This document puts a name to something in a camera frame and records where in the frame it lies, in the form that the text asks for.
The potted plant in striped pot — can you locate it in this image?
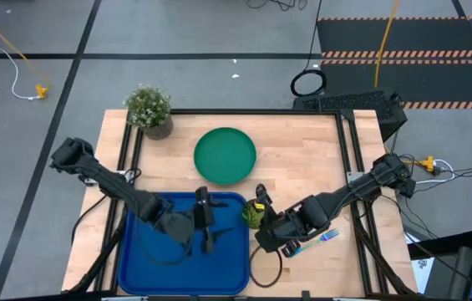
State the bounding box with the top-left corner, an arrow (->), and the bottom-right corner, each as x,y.
123,83 -> 175,141

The black perforated box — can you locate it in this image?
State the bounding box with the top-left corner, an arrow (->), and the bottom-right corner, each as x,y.
292,88 -> 409,143

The black mat with hazard stripes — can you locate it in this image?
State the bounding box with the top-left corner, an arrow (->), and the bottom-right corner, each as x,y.
317,14 -> 472,110

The iridescent metal fork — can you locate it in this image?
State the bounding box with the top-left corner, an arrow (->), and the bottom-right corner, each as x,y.
292,227 -> 341,257

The yellow cable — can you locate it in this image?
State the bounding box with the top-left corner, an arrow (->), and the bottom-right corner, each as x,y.
373,0 -> 400,89
0,6 -> 51,91

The blue plastic tray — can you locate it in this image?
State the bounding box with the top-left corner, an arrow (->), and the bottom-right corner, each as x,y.
117,191 -> 251,297

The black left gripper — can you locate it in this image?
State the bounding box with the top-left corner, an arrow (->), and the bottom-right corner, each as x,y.
161,186 -> 236,255

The black coiled cable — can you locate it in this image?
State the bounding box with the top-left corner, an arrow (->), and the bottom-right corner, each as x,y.
289,0 -> 327,98

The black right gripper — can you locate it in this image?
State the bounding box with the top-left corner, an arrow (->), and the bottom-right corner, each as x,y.
255,199 -> 306,259

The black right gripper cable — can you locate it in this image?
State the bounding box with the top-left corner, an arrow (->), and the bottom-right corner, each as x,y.
248,246 -> 283,288

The green patterned cup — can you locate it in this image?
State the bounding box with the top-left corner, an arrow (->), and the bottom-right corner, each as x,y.
241,199 -> 266,230

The black cable bundle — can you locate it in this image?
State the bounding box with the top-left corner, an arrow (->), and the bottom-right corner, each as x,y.
246,0 -> 308,12

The white paper sheet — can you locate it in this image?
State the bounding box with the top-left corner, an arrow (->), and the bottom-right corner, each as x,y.
410,257 -> 435,293

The black table side cable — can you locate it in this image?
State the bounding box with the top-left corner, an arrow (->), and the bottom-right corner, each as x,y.
70,194 -> 109,247

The white cable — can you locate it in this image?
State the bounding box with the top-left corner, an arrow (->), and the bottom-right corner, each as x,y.
0,0 -> 39,101
414,158 -> 456,185

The black power adapter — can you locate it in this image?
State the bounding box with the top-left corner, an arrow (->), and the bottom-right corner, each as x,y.
400,179 -> 417,200

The green round plate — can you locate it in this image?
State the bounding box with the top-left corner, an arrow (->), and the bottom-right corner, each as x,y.
193,126 -> 258,186

